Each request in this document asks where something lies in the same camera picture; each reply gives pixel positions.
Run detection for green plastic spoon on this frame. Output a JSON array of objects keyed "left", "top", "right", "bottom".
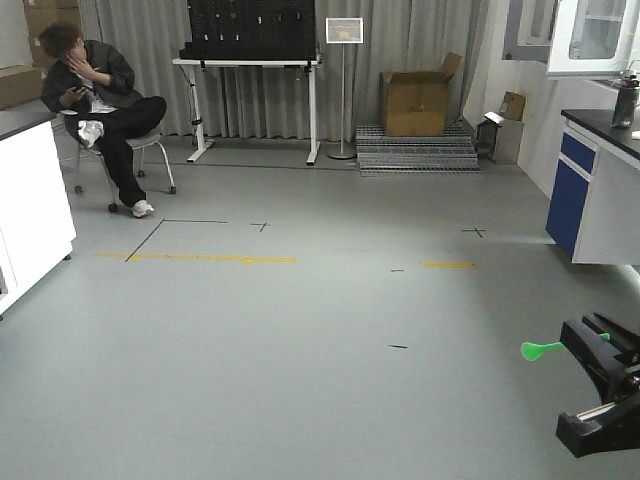
[{"left": 520, "top": 332, "right": 612, "bottom": 361}]

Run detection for white standing desk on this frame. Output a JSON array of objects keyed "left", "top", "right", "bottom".
[{"left": 171, "top": 53, "right": 322, "bottom": 166}]

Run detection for grey metal box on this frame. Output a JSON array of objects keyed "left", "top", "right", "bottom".
[{"left": 476, "top": 112, "right": 524, "bottom": 165}]

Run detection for seated person in black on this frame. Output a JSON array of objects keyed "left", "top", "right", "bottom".
[{"left": 39, "top": 21, "right": 166, "bottom": 218}]

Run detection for large open cardboard box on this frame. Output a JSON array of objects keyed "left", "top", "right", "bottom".
[{"left": 379, "top": 52, "right": 463, "bottom": 137}]

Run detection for dark water bottle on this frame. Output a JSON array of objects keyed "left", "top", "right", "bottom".
[{"left": 611, "top": 69, "right": 639, "bottom": 129}]

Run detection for grey curtain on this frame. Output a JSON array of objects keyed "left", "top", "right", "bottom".
[{"left": 79, "top": 1, "right": 489, "bottom": 141}]

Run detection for white wall cabinet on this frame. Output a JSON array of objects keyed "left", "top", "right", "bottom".
[{"left": 502, "top": 0, "right": 639, "bottom": 80}]

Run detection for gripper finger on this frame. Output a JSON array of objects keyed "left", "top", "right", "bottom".
[
  {"left": 560, "top": 312, "right": 639, "bottom": 403},
  {"left": 556, "top": 394, "right": 639, "bottom": 458}
]

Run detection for stacked cardboard boxes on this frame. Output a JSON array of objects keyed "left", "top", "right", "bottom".
[{"left": 1, "top": 1, "right": 81, "bottom": 110}]

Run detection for metal floor grating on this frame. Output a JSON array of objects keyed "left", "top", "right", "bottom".
[{"left": 356, "top": 122, "right": 480, "bottom": 176}]

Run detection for small cardboard box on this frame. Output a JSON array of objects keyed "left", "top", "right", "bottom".
[{"left": 498, "top": 91, "right": 526, "bottom": 121}]

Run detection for grey rolling stool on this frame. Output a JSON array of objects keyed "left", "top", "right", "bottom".
[{"left": 59, "top": 112, "right": 178, "bottom": 214}]

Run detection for white counter cabinet left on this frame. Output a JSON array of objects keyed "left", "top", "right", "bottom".
[{"left": 1, "top": 111, "right": 76, "bottom": 311}]

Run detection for black pegboard display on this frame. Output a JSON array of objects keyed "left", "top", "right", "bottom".
[{"left": 179, "top": 0, "right": 317, "bottom": 61}]

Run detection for blue lab bench cabinet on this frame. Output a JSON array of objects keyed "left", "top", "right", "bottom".
[{"left": 546, "top": 109, "right": 639, "bottom": 266}]

